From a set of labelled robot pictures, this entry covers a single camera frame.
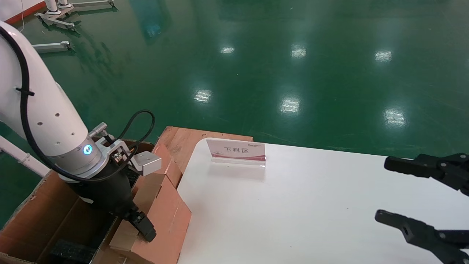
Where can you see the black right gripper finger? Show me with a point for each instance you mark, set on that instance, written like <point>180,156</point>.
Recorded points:
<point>432,167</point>
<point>421,234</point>

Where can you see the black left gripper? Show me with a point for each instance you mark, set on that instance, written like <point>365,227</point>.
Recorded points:
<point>106,194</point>

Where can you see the white table with items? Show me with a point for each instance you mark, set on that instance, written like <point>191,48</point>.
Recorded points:
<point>22,157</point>

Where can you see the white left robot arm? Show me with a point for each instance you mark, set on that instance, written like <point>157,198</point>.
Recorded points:
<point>36,110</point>

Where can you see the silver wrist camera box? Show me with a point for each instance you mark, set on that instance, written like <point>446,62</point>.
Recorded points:
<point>146,163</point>

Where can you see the black flat block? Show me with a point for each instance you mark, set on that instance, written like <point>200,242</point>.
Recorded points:
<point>71,253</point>

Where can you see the large open cardboard box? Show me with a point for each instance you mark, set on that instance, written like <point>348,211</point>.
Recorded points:
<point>165,216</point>

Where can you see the white floor stand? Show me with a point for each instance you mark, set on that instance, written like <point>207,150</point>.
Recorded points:
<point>51,46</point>
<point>55,13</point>

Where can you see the acrylic table sign red stripe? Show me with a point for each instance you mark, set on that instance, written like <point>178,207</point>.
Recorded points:
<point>234,150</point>

